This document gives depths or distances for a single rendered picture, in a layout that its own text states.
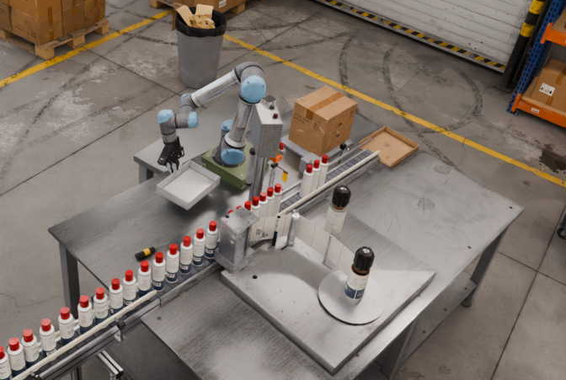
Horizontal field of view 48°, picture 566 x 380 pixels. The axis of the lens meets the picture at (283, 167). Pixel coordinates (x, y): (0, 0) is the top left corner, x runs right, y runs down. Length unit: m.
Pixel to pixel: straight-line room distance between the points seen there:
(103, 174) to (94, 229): 1.65
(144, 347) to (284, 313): 0.94
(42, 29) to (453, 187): 3.87
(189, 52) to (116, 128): 0.94
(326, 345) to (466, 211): 1.34
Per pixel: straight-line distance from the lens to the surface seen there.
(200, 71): 5.71
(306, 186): 3.30
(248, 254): 2.92
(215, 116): 3.97
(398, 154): 3.95
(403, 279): 3.09
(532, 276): 4.80
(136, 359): 3.43
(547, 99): 6.54
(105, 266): 3.01
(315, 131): 3.65
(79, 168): 4.87
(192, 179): 3.36
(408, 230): 3.43
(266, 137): 2.84
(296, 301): 2.86
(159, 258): 2.69
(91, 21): 6.50
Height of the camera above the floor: 3.03
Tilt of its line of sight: 37 degrees down
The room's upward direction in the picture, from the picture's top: 10 degrees clockwise
